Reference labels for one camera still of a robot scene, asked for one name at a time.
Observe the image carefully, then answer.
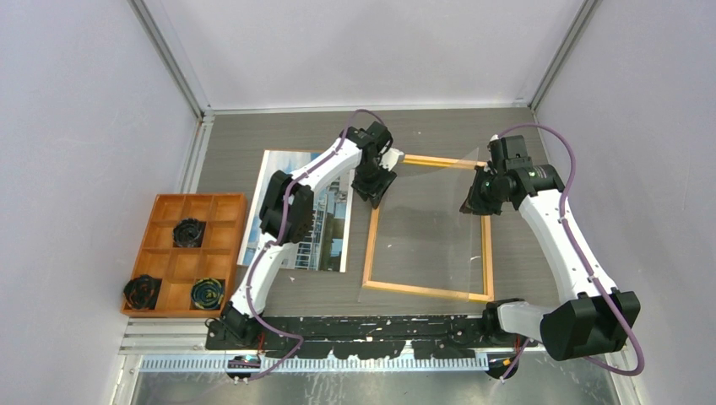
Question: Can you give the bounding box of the aluminium front rail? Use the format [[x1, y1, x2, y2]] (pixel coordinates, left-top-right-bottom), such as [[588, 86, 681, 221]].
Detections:
[[118, 316, 627, 374]]

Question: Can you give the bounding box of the yellow wooden picture frame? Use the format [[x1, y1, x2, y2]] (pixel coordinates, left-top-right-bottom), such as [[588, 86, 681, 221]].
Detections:
[[361, 154, 495, 304]]

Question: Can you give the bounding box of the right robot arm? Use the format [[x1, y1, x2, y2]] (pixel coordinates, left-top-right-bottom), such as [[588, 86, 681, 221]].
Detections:
[[459, 135, 641, 360]]

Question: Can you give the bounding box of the orange compartment tray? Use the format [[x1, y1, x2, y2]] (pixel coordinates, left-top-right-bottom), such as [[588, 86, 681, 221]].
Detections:
[[121, 193, 247, 318]]

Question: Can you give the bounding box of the clear acrylic sheet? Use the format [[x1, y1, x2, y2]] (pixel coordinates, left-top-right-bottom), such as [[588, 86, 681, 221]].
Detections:
[[357, 147, 482, 303]]

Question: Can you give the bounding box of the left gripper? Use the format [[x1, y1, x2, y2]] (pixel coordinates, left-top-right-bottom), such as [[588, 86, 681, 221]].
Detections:
[[354, 160, 398, 209]]

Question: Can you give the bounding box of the black coil outside tray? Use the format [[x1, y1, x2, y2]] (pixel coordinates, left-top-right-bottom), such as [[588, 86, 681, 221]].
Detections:
[[122, 274, 162, 311]]

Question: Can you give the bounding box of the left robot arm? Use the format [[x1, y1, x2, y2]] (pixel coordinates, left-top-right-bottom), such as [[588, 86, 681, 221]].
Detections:
[[216, 121, 403, 349]]

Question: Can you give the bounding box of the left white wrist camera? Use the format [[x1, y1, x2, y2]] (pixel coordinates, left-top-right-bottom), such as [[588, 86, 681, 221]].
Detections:
[[379, 148, 405, 171]]

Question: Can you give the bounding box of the black coil in tray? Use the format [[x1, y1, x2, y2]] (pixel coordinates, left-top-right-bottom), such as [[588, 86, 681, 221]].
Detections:
[[171, 218, 206, 248]]

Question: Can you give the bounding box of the black yellow coil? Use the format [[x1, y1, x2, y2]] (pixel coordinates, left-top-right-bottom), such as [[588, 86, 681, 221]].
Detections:
[[190, 278, 225, 311]]

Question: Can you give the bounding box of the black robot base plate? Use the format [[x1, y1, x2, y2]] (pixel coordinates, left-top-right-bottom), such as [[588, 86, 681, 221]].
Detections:
[[204, 315, 527, 359]]

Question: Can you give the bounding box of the building photo print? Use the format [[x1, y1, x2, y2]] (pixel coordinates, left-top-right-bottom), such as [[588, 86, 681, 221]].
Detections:
[[237, 149, 355, 273]]

